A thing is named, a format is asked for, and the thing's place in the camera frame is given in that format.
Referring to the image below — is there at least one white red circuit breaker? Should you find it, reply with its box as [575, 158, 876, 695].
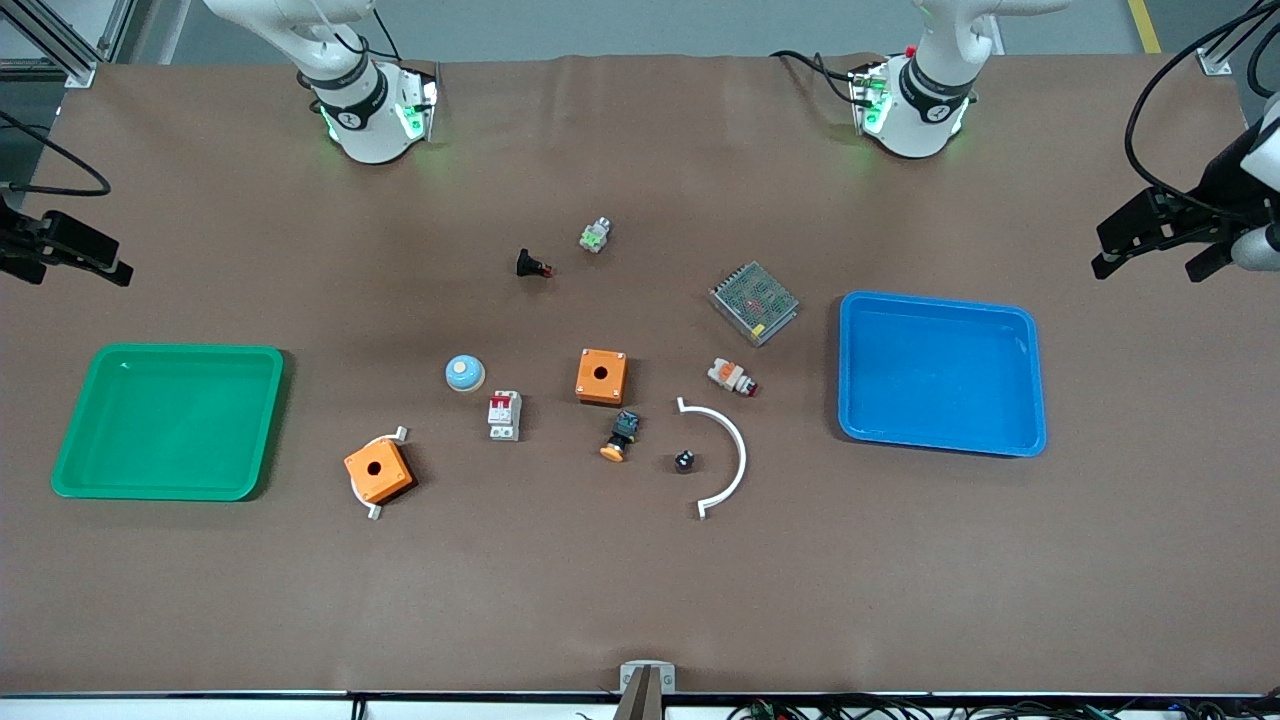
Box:
[487, 390, 523, 442]

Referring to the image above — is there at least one green plastic tray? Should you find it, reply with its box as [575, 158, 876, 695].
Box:
[50, 343, 286, 502]

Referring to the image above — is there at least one blue plastic tray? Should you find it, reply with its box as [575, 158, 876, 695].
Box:
[837, 290, 1048, 459]

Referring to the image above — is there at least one orange button box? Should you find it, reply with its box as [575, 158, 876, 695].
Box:
[575, 347, 630, 407]
[343, 438, 417, 506]

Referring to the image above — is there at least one metal mesh power supply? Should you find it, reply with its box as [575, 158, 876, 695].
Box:
[708, 261, 801, 348]

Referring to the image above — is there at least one orange-head black pushbutton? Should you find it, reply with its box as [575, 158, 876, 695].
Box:
[599, 410, 642, 464]

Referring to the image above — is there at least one black cable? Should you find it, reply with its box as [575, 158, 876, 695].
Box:
[1246, 18, 1280, 101]
[768, 49, 867, 107]
[368, 0, 403, 63]
[1124, 0, 1280, 217]
[0, 108, 112, 197]

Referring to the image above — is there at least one aluminium frame profile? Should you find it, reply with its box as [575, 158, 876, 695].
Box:
[0, 0, 138, 90]

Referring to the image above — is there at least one small white half-ring clamp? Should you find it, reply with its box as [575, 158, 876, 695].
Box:
[352, 425, 410, 522]

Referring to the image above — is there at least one white orange red switch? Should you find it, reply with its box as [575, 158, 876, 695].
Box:
[707, 358, 760, 399]

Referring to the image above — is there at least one large white half-ring clamp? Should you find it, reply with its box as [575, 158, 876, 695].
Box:
[676, 396, 748, 521]

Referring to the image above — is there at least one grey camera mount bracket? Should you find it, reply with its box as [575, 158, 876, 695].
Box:
[619, 660, 677, 720]

